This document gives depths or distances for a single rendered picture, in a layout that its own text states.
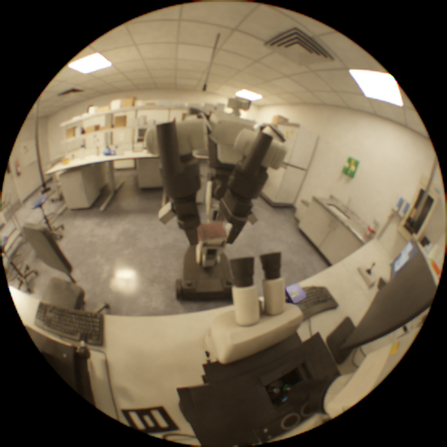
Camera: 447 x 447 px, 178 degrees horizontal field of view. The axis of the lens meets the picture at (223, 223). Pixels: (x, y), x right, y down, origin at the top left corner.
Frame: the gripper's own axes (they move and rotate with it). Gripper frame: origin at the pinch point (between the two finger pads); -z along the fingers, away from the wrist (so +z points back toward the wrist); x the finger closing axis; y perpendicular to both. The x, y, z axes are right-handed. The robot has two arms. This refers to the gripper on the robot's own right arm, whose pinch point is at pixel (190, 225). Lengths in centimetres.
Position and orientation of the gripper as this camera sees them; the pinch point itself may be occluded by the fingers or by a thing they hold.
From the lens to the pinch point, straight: 40.0
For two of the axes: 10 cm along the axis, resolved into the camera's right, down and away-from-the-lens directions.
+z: -0.2, -7.7, -6.4
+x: 2.9, 6.1, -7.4
